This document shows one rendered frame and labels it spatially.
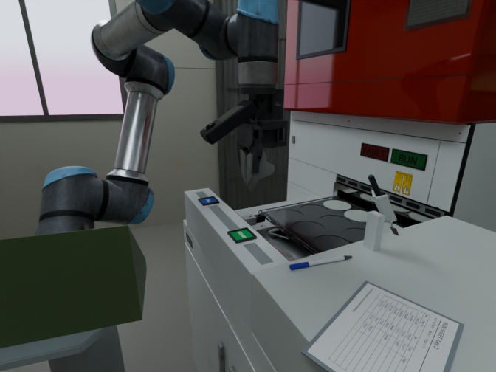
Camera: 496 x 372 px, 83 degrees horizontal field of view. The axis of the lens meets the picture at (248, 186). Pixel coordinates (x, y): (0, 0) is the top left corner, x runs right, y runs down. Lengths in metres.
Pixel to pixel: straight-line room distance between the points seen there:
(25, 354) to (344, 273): 0.63
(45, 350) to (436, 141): 1.07
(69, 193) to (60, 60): 2.16
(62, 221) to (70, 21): 2.28
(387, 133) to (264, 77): 0.61
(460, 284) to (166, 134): 2.54
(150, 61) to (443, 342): 0.91
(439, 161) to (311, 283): 0.57
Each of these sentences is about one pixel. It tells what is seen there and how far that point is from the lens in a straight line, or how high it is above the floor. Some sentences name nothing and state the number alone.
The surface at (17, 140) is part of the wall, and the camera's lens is 3.05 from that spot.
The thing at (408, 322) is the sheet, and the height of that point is 0.97.
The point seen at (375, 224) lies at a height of 1.03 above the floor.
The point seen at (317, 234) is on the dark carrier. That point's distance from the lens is 0.87.
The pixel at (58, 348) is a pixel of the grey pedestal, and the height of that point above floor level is 0.82.
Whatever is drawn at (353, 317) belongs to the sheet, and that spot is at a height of 0.97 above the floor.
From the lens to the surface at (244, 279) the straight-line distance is 0.61.
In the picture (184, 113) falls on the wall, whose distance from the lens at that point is 2.81.
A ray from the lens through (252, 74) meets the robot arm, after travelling 0.54.
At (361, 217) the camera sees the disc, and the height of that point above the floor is 0.90.
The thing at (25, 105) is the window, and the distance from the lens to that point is 2.96.
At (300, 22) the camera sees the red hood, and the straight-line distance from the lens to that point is 1.38.
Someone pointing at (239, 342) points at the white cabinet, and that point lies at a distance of 0.77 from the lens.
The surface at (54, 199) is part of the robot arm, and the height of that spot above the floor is 1.06.
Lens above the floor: 1.29
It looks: 18 degrees down
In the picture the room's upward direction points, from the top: straight up
